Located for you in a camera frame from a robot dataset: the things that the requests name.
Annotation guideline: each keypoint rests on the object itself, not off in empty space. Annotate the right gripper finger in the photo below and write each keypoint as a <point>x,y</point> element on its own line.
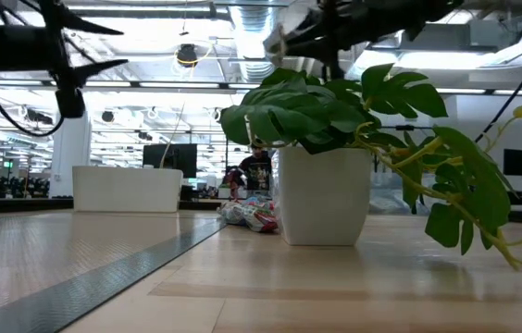
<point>316,20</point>
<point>312,42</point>

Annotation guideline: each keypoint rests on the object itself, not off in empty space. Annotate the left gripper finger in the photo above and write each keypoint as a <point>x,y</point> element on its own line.
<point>80,27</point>
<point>90,70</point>

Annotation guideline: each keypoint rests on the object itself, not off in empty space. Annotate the blue granola bar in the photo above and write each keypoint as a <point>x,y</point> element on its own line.
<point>257,201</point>

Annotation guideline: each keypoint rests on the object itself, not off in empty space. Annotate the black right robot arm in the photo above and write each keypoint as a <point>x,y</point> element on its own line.
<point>404,14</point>

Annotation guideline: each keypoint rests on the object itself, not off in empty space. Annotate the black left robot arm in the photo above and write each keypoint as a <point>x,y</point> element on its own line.
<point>6,48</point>

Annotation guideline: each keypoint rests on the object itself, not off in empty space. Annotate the white column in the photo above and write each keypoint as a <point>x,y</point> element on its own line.
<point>70,152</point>

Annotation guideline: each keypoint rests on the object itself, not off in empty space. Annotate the black ceiling dome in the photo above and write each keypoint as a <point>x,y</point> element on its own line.
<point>187,54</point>

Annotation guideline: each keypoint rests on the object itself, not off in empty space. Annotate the green sign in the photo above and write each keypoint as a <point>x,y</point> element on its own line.
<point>8,164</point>

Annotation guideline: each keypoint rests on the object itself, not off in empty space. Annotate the white plastic bin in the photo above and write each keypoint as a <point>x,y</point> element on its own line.
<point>127,189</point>

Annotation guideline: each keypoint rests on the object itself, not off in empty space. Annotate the person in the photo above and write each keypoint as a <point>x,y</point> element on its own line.
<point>256,171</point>

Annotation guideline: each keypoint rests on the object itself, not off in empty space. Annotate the green plant in white pot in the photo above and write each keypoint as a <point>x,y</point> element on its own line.
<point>323,199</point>

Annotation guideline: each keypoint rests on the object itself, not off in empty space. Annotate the small black monitor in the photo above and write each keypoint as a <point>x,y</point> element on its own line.
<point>517,163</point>

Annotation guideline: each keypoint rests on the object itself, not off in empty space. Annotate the silver spiral duct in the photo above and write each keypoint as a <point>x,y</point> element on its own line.
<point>254,18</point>

